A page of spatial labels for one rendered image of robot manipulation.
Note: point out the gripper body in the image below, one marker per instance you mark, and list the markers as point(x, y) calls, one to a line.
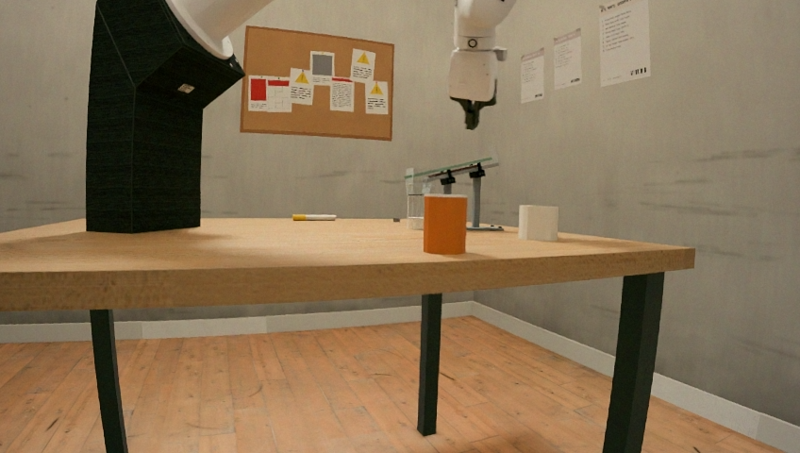
point(473, 76)

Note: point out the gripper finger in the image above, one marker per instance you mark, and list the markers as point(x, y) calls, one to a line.
point(479, 105)
point(467, 107)

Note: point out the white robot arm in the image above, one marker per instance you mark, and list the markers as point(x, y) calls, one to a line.
point(210, 22)

